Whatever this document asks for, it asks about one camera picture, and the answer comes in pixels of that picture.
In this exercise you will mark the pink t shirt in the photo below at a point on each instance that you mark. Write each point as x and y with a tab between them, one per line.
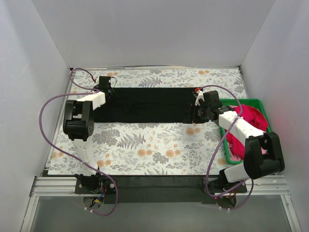
235	157

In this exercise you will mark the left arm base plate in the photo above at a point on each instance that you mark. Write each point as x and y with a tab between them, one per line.
94	184

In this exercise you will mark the aluminium frame rail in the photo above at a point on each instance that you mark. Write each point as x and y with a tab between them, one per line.
69	185

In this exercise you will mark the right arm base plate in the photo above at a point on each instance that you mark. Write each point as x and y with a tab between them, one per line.
215	187

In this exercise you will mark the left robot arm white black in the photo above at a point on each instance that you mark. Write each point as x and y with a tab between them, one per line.
78	123

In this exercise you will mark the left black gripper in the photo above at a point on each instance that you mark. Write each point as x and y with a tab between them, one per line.
112	95

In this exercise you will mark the black t shirt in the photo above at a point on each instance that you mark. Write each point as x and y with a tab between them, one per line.
146	105

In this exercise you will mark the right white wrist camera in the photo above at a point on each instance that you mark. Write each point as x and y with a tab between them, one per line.
199	94

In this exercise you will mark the green plastic bin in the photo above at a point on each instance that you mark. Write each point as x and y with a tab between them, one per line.
231	151

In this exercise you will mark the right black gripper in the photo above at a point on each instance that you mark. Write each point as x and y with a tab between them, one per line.
190	112

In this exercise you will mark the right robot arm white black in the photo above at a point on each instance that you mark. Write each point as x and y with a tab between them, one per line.
262	150

